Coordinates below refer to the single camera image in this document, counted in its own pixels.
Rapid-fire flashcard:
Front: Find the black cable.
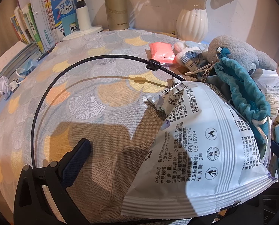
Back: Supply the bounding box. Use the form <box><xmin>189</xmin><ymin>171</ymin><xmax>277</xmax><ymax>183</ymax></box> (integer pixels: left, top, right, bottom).
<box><xmin>30</xmin><ymin>54</ymin><xmax>186</xmax><ymax>168</ymax></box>

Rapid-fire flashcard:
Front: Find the grey plush toy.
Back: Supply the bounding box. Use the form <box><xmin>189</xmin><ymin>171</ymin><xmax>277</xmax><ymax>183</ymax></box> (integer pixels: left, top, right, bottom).
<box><xmin>202</xmin><ymin>35</ymin><xmax>277</xmax><ymax>75</ymax></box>

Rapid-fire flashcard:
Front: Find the black pen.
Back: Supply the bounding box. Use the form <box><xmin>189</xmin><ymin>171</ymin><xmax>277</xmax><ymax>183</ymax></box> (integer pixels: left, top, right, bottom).
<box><xmin>37</xmin><ymin>46</ymin><xmax>55</xmax><ymax>62</ymax></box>

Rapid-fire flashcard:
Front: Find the teal drawstring pouch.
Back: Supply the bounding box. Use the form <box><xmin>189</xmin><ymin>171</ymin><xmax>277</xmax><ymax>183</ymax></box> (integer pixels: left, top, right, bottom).
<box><xmin>214</xmin><ymin>47</ymin><xmax>271</xmax><ymax>158</ymax></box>

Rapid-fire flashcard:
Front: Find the white desk lamp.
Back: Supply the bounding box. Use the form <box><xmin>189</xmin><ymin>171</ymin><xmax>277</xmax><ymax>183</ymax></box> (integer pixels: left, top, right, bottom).
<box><xmin>63</xmin><ymin>0</ymin><xmax>103</xmax><ymax>41</ymax></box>

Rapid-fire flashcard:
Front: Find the plaid bow plush keychain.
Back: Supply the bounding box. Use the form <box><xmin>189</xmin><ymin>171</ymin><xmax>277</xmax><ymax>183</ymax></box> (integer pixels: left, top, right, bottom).
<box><xmin>173</xmin><ymin>41</ymin><xmax>207</xmax><ymax>72</ymax></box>

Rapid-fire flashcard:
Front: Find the patterned table mat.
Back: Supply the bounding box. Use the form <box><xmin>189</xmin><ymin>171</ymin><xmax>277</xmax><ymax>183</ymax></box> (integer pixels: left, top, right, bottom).
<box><xmin>0</xmin><ymin>29</ymin><xmax>177</xmax><ymax>223</ymax></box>

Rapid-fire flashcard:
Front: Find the crumpled white paper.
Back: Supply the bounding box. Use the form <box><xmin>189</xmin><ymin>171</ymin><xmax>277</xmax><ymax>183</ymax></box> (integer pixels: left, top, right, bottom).
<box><xmin>0</xmin><ymin>76</ymin><xmax>11</xmax><ymax>100</ymax></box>

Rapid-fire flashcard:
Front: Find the pink soft pack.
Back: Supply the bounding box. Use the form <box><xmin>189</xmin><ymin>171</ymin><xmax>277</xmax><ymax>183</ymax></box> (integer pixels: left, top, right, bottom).
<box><xmin>149</xmin><ymin>42</ymin><xmax>175</xmax><ymax>65</ymax></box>

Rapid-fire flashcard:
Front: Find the gold thermos bottle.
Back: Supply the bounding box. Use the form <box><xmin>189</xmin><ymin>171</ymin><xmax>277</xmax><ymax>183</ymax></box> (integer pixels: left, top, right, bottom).
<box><xmin>105</xmin><ymin>0</ymin><xmax>129</xmax><ymax>31</ymax></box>

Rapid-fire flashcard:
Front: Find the white wet wipes pack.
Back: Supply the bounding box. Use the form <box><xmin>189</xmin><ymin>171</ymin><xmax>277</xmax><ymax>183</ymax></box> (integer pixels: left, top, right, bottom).
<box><xmin>122</xmin><ymin>82</ymin><xmax>276</xmax><ymax>219</ymax></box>

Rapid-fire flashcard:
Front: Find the white ribbed vase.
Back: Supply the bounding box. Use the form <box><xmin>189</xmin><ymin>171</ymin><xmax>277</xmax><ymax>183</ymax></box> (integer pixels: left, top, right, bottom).
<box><xmin>177</xmin><ymin>0</ymin><xmax>209</xmax><ymax>43</ymax></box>

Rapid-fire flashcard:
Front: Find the stack of books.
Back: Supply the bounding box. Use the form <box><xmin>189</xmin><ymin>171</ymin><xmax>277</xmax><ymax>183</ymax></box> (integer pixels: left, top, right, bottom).
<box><xmin>9</xmin><ymin>0</ymin><xmax>60</xmax><ymax>53</ymax></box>

